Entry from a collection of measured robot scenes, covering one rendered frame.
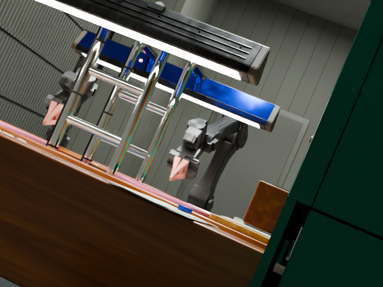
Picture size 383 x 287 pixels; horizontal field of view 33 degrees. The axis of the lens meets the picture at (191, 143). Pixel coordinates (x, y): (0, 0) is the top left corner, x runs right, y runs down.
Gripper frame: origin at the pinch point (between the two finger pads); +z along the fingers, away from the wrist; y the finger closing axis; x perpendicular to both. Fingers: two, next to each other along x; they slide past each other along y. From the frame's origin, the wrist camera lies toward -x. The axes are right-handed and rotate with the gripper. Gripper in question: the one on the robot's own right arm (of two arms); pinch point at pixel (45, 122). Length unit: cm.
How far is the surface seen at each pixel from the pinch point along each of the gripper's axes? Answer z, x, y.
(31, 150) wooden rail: 73, -57, 42
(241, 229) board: 38, -28, 70
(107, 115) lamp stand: 9.9, -19.2, 24.0
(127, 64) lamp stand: 0.6, -30.0, 23.3
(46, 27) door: -293, 156, -183
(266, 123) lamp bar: -10, -22, 61
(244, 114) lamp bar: -10, -22, 55
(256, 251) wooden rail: 72, -57, 77
